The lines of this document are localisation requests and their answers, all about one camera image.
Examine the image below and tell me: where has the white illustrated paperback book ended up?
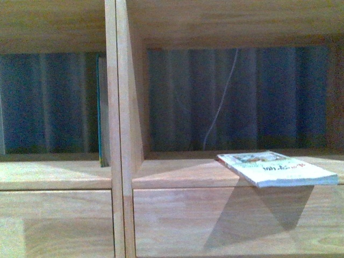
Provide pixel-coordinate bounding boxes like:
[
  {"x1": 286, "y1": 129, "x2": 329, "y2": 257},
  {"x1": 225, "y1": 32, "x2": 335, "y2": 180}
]
[{"x1": 217, "y1": 150, "x2": 339, "y2": 188}]

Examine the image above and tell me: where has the thin white cable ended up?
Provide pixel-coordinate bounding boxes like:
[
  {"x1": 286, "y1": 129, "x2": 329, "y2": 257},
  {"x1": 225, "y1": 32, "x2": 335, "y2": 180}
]
[{"x1": 203, "y1": 48, "x2": 240, "y2": 150}]

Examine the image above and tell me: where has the dark blue curtain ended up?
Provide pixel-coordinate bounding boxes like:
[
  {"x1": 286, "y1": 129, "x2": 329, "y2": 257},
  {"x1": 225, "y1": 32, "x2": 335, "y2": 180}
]
[{"x1": 1, "y1": 47, "x2": 329, "y2": 154}]

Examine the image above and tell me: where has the wooden bookshelf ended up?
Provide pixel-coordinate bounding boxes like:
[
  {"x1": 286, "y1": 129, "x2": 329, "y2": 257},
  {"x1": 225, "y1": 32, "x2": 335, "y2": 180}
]
[{"x1": 1, "y1": 1, "x2": 343, "y2": 257}]

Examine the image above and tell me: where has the teal hardcover book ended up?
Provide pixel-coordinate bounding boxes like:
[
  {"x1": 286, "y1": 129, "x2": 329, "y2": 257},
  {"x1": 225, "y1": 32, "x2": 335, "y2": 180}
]
[{"x1": 96, "y1": 54, "x2": 111, "y2": 167}]

